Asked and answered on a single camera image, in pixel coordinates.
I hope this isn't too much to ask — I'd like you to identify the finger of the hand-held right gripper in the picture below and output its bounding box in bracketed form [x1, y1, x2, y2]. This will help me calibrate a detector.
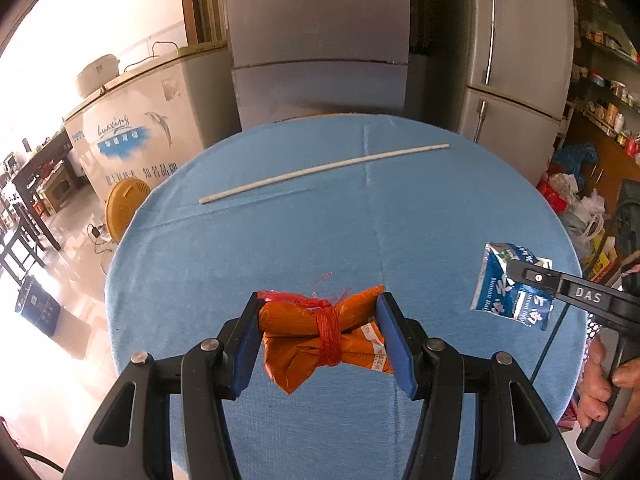
[509, 259, 626, 313]

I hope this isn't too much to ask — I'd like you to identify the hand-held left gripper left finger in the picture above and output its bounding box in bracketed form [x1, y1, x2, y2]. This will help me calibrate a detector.
[62, 292, 263, 480]

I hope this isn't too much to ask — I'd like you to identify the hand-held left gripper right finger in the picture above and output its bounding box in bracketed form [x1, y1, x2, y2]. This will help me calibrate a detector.
[375, 294, 583, 480]

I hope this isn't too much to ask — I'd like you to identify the orange packet with red string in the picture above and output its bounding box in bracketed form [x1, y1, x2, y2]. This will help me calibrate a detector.
[256, 272, 396, 396]

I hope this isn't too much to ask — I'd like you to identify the blue white milk carton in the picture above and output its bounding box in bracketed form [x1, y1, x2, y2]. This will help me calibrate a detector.
[471, 241, 555, 332]

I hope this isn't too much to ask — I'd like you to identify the person's right hand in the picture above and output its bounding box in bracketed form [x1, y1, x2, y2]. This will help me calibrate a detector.
[579, 332, 640, 433]

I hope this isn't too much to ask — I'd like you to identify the yellow printed bag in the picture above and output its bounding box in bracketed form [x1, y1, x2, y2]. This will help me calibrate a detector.
[582, 237, 621, 281]

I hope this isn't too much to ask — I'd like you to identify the white plastic bag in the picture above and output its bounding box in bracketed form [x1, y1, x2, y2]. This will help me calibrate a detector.
[547, 172, 581, 196]
[582, 190, 606, 217]

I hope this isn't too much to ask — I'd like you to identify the red shopping bag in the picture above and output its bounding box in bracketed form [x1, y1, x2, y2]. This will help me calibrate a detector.
[537, 180, 571, 213]

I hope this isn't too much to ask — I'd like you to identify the brown wooden cabinet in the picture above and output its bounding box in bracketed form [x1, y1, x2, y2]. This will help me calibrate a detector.
[565, 105, 640, 201]

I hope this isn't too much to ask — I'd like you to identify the large blue plastic bag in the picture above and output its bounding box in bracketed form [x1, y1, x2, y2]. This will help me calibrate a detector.
[550, 142, 600, 181]

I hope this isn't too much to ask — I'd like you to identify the blue tablecloth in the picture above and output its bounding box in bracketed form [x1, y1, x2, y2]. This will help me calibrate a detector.
[104, 114, 590, 480]

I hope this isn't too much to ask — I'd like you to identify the long white stick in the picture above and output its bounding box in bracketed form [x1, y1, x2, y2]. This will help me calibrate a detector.
[199, 143, 450, 206]

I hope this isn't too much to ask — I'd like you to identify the yellow round fan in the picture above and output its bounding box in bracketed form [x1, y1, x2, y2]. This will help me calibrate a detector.
[104, 178, 152, 243]

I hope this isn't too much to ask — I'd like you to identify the blue plastic crate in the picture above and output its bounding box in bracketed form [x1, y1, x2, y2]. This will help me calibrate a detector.
[14, 275, 62, 338]

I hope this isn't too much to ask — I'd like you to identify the white chest freezer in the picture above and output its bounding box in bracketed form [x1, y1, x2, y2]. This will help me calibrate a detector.
[62, 40, 241, 196]

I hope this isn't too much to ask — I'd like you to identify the dark wooden chair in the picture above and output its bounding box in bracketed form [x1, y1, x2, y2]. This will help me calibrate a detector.
[0, 200, 46, 281]

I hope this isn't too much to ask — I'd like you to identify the silver two-door refrigerator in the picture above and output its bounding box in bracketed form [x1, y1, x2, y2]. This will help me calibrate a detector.
[452, 0, 576, 186]

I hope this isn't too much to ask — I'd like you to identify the dark wooden table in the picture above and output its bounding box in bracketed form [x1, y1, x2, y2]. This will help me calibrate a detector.
[10, 130, 76, 251]

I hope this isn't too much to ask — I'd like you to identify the white rice cooker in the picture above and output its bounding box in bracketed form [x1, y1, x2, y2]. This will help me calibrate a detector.
[76, 54, 123, 98]

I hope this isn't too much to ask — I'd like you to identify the grey three-drawer refrigerator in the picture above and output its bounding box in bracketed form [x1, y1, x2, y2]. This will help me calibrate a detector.
[220, 0, 413, 133]

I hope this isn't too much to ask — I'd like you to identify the thin dark cable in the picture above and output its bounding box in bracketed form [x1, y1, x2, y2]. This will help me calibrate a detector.
[530, 305, 571, 386]

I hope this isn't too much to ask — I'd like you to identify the cluttered wall shelf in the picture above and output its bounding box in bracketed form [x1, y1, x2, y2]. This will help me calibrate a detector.
[570, 0, 640, 161]

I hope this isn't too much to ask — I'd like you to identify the power strip with cables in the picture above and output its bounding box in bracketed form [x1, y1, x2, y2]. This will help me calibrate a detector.
[87, 222, 118, 276]

